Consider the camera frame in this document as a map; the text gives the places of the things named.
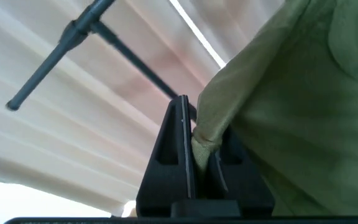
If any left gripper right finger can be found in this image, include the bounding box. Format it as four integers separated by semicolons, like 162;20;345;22
208;126;275;217

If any black clothes rack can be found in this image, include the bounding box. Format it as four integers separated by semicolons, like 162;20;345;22
5;0;198;122

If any beige curtain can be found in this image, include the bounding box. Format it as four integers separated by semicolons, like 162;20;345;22
0;0;287;215

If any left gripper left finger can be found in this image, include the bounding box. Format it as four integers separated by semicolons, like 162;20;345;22
135;95;197;217

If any green long-sleeved shirt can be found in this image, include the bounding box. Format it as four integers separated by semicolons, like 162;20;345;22
191;0;358;217

